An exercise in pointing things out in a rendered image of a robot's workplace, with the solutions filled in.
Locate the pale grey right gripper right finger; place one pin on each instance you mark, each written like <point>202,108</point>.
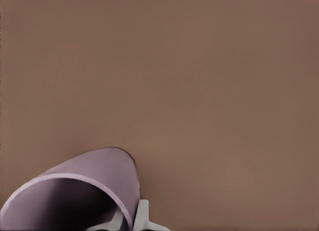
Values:
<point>142,214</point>

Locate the purple cup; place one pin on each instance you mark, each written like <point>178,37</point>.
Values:
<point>104,166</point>

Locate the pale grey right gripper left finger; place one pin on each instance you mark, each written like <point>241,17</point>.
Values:
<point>113,222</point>

